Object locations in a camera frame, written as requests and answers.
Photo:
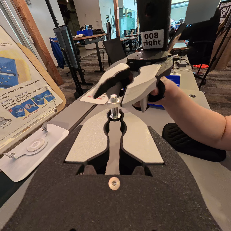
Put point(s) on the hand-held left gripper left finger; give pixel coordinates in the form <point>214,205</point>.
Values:
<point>90,140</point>

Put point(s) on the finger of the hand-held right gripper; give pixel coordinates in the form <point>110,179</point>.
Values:
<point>140,86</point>
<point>111,74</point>

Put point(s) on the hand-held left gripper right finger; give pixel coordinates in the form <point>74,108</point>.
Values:
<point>139,142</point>

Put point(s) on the steel hex nut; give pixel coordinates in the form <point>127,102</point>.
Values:
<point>109,103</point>

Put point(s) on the steel hex bolt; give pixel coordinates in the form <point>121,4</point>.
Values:
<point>113,112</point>

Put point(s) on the person's right forearm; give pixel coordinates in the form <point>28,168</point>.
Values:
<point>202,122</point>

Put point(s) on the person's right hand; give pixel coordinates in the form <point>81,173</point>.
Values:
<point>172,92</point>

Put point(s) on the black office chair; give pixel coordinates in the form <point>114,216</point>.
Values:
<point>113,48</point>

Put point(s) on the paper sheet with red label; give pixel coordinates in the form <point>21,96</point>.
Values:
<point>86,98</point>

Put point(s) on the white stand base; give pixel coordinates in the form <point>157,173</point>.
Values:
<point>54,135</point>

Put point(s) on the wooden top desk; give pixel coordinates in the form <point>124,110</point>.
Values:
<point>90,37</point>

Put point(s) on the grey power adapter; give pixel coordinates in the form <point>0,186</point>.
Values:
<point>182,63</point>

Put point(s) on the small blue storage bin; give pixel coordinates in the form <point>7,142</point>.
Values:
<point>86,32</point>

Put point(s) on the round desk grommet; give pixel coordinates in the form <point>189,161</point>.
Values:
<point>192,95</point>

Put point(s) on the wooden sign board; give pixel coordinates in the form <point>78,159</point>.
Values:
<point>61,96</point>

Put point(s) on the black display on stand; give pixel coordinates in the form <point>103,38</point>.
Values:
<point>62,45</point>

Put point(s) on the blue cloth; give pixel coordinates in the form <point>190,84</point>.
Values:
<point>56,52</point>

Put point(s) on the orange object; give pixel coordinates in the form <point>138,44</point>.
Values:
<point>200,66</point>

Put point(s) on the black framed marker sign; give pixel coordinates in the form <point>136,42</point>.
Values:
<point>225,12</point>

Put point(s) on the printed instruction sheet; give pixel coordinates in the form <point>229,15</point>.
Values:
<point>27,101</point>

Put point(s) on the beige coat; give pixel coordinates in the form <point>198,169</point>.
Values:
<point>222,50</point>

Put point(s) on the wooden post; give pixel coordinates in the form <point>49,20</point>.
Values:
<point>32,36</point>

